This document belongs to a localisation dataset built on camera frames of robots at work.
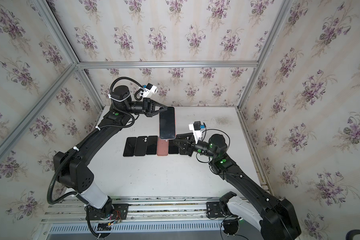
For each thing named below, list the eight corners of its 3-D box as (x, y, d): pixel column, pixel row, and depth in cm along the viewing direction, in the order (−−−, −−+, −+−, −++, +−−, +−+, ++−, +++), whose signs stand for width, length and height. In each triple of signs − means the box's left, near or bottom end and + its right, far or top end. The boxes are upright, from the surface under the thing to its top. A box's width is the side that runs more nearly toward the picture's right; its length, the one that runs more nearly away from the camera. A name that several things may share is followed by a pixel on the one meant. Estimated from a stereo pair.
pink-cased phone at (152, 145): (145, 154, 96) (145, 152, 95) (148, 137, 105) (148, 135, 103) (156, 154, 96) (155, 152, 95) (158, 137, 105) (158, 135, 103)
